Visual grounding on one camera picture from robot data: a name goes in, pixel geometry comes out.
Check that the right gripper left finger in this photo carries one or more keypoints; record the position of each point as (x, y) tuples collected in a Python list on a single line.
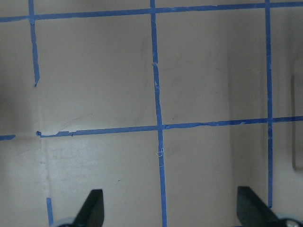
[(92, 212)]

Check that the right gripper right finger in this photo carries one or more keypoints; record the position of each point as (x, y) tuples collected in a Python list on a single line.
[(253, 212)]

